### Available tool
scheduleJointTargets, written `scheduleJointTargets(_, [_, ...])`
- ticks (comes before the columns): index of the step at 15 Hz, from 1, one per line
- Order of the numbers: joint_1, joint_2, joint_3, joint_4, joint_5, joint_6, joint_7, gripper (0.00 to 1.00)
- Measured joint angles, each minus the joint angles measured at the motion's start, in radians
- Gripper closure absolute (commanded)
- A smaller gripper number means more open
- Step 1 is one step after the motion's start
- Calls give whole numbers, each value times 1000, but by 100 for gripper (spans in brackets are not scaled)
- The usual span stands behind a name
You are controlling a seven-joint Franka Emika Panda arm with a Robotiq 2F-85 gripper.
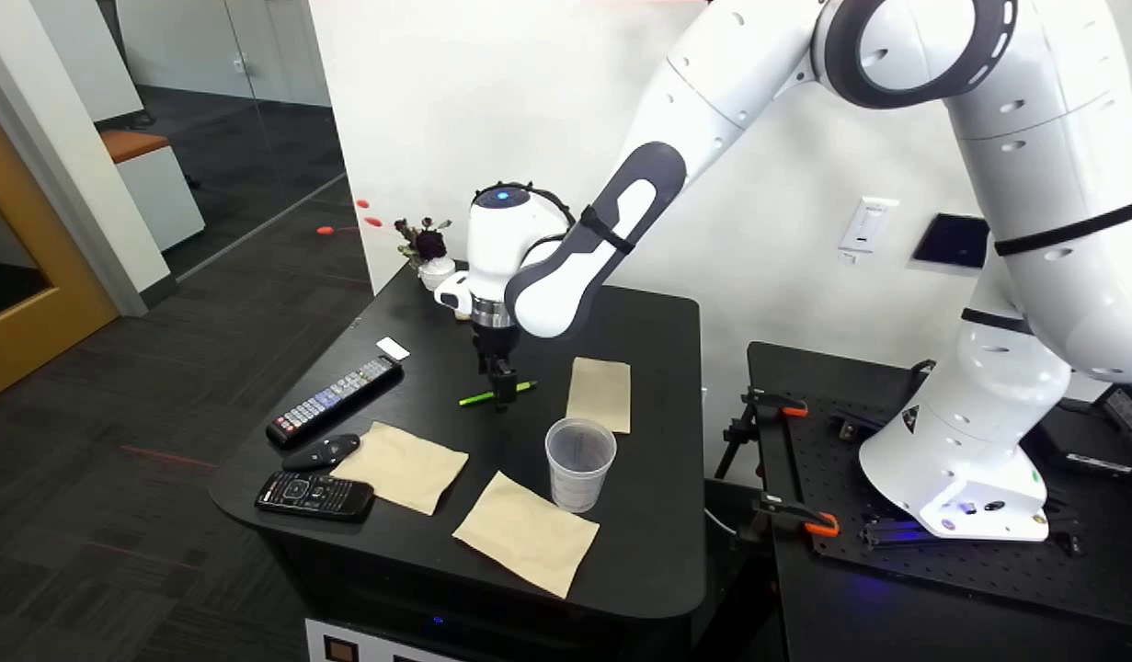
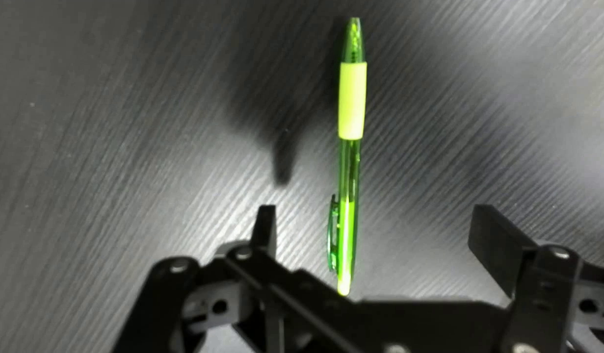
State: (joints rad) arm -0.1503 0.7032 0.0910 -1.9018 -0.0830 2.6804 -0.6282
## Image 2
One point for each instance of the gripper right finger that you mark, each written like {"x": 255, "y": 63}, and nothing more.
{"x": 542, "y": 279}

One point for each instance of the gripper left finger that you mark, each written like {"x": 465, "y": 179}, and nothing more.
{"x": 262, "y": 274}

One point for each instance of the green translucent pen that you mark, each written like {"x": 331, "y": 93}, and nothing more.
{"x": 352, "y": 147}

